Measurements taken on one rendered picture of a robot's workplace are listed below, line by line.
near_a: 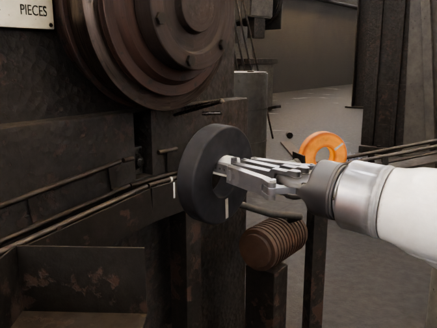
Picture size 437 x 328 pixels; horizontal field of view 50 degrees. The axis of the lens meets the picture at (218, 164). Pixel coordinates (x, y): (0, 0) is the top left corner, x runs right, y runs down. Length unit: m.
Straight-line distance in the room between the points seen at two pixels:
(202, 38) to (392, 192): 0.66
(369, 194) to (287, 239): 0.83
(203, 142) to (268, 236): 0.69
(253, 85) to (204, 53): 2.77
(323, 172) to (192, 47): 0.56
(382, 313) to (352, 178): 1.53
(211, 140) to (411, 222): 0.29
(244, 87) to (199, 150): 3.16
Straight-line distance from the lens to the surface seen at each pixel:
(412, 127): 3.73
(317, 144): 1.44
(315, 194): 0.60
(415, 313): 2.12
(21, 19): 1.05
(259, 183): 0.62
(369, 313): 2.06
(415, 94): 3.71
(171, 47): 1.00
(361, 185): 0.57
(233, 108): 1.50
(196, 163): 0.65
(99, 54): 0.98
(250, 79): 3.82
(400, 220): 0.55
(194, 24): 1.05
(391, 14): 5.20
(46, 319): 0.81
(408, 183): 0.56
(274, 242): 1.32
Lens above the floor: 1.00
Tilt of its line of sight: 13 degrees down
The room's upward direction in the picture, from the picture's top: straight up
